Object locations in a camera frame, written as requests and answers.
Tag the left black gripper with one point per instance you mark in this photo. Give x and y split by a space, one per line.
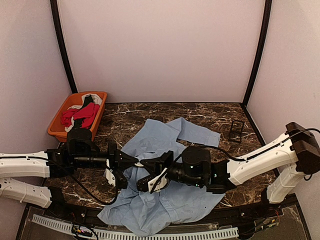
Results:
118 159

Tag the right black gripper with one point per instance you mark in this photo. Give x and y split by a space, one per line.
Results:
154 167

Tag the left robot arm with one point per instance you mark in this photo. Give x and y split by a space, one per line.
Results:
16 168

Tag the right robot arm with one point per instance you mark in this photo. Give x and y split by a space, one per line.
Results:
297 149

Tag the black brooch holder stand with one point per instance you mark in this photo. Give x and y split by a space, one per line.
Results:
236 131

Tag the orange plastic basket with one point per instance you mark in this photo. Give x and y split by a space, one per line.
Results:
56 129

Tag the red cloth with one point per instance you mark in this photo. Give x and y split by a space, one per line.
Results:
74 118

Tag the dark green cloth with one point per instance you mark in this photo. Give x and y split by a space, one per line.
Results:
86 100

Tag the white cloth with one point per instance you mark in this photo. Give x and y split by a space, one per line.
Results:
97 99

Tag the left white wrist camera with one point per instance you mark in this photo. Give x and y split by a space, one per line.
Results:
111 179

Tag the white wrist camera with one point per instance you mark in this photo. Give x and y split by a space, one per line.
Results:
111 179
159 182

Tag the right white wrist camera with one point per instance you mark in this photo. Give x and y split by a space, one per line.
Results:
159 182

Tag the black left frame pole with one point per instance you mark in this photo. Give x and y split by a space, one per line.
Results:
62 46

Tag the black frame pole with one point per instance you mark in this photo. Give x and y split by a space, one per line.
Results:
259 52
62 46

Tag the black right frame pole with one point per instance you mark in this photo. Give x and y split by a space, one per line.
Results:
259 52

